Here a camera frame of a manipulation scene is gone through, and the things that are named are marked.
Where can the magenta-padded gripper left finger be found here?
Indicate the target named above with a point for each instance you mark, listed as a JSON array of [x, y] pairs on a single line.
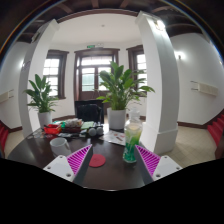
[[59, 166]]

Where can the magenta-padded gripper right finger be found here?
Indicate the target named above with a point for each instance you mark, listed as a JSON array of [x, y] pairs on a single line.
[[165, 166]]

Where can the clear bottle with green label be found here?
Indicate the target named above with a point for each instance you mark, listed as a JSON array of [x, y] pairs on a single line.
[[131, 146]]

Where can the white mug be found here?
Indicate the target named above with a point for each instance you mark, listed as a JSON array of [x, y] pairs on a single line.
[[59, 146]]

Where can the black flat device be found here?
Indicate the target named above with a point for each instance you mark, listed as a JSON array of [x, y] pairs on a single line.
[[68, 135]]

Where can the red box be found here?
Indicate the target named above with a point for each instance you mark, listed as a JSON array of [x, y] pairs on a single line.
[[52, 129]]

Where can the flat round red coaster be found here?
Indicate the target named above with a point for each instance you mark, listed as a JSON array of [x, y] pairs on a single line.
[[97, 160]]

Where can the green book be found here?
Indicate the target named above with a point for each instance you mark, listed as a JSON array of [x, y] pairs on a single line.
[[87, 125]]

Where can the small plant in white pot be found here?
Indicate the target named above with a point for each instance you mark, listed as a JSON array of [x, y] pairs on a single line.
[[44, 117]]

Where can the white printed leaflet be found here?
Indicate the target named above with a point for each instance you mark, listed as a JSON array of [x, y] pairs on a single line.
[[115, 137]]

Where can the black chair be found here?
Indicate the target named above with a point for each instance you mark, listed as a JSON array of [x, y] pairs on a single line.
[[88, 111]]

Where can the red carpeted staircase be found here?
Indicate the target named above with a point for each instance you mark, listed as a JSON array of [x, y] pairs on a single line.
[[3, 135], [217, 128]]

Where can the large plant in white pot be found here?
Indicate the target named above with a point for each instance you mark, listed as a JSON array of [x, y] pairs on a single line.
[[117, 116]]

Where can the brown-framed glass door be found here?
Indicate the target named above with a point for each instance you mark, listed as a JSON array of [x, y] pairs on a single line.
[[88, 73]]

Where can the green exit sign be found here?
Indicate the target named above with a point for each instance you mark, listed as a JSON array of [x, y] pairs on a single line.
[[90, 46]]

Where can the column lamp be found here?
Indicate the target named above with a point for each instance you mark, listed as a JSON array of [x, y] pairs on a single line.
[[160, 25]]

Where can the white wall radiator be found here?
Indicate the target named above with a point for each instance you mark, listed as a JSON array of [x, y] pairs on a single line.
[[205, 88], [5, 96]]

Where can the wall lamp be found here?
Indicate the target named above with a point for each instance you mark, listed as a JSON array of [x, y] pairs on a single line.
[[179, 55]]

